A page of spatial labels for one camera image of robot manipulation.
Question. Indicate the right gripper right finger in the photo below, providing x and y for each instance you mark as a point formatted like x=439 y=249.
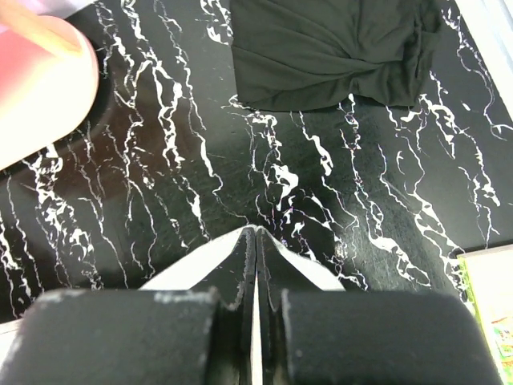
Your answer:
x=315 y=336

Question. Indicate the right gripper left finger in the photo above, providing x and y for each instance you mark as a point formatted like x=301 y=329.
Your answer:
x=201 y=335

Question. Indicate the grey t-shirt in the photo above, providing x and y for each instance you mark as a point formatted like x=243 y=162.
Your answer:
x=304 y=268

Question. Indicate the green treehouse book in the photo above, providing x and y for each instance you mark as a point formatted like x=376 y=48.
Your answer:
x=487 y=276

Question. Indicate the pink three-tier shelf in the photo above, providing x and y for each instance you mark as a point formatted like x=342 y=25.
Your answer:
x=49 y=80

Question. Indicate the black t-shirt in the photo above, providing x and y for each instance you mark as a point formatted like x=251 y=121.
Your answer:
x=308 y=55

